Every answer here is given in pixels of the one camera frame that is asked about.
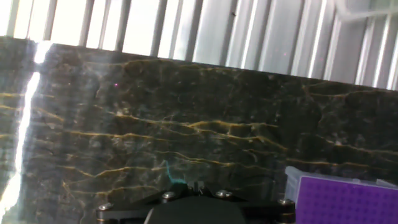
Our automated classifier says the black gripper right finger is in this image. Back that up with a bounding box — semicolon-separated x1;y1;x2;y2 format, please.
200;182;296;224

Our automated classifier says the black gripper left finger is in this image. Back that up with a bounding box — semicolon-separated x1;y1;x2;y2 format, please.
95;183;196;224

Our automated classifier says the purple pipette tip holder box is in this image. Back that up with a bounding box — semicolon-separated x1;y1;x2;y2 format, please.
284;166;398;224

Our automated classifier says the white pipette tip box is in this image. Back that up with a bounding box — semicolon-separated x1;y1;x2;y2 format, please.
334;0;398;23

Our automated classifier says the dark marble pattern mat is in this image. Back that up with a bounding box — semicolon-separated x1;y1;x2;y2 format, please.
0;35;398;224

